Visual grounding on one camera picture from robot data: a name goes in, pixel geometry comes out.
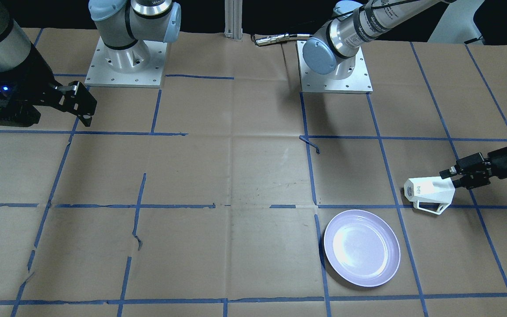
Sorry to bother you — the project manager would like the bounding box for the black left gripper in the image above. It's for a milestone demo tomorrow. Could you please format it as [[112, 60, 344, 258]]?
[[439, 150, 507, 189]]

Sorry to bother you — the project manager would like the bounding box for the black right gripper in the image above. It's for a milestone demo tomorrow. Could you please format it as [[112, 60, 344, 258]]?
[[0, 46, 97, 128]]

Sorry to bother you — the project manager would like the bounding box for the silver cable connector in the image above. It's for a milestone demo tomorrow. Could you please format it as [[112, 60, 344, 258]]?
[[251, 33, 312, 47]]

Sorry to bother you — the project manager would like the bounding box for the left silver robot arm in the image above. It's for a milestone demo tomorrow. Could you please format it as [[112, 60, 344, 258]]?
[[302, 0, 507, 196]]

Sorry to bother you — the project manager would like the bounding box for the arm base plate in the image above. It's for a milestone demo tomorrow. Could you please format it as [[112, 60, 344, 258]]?
[[297, 41, 373, 94], [84, 38, 169, 88]]

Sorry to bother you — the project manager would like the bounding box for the white faceted mug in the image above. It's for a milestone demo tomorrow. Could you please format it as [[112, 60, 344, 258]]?
[[403, 176, 456, 215]]

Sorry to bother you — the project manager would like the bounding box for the aluminium frame post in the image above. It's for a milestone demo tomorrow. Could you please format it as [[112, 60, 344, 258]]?
[[224, 0, 243, 41]]

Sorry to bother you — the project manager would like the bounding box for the lavender round plate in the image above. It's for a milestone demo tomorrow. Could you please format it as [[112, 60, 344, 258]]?
[[322, 209, 402, 288]]

